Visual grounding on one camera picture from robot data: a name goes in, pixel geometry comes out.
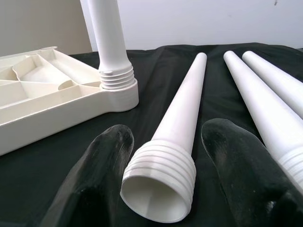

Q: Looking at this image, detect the white plastic table leg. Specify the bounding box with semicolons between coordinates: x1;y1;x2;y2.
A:
120;52;208;224
241;51;303;120
79;0;134;91
223;51;303;197

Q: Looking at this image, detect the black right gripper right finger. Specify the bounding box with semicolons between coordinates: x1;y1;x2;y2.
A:
201;118;303;227

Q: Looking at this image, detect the white plastic table top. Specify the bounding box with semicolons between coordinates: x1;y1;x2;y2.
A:
0;46;140;157

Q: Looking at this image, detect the black fabric table cover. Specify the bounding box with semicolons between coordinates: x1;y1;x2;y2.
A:
0;42;303;227

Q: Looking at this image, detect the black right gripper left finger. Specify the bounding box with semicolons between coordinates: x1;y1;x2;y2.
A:
39;124;143;227

